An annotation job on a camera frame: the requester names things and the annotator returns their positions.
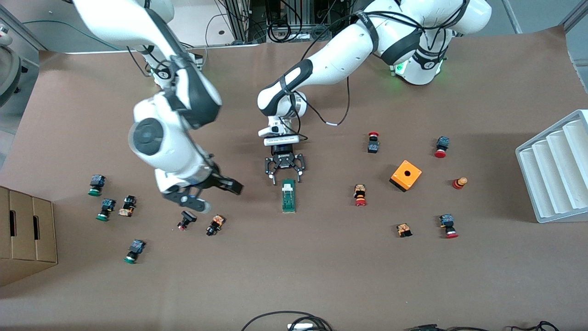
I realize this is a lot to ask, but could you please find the brown cardboard box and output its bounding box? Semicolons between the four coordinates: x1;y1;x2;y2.
0;186;58;288

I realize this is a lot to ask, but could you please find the green circuit board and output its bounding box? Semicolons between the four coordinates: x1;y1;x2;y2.
281;178;297;213

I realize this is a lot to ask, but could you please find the grey round machine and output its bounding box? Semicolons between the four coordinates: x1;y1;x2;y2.
0;23;23;108

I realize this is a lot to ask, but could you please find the black cable bundle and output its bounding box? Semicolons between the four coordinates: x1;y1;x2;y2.
202;0;363;46

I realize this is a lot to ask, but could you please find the aluminium frame post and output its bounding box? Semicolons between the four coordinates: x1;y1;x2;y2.
227;0;252;43

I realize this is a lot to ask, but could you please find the green cable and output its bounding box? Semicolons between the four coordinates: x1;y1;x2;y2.
21;19;120;51

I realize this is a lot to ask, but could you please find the orange button enclosure box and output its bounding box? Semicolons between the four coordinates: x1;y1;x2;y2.
389;160;423;193

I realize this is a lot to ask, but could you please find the black tangled cable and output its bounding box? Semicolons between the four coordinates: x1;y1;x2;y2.
503;320;560;331

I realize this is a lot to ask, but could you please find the black arm cable white tag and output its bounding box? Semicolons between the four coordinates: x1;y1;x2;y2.
294;76;352;127

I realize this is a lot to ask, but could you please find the grey metal frame post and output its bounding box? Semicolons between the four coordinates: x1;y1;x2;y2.
563;0;588;92

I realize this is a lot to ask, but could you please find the black looped cable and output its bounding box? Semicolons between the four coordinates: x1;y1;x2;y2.
241;311;333;331

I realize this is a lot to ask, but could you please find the white slotted tray rack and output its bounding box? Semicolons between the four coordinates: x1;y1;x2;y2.
515;109;588;224

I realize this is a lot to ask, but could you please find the black square pushbutton red block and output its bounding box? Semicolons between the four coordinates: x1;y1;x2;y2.
177;210;198;231

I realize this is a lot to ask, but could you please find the green mushroom pushbutton switch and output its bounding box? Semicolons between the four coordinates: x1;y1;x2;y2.
96;198;116;222
123;239;147;265
88;174;107;197

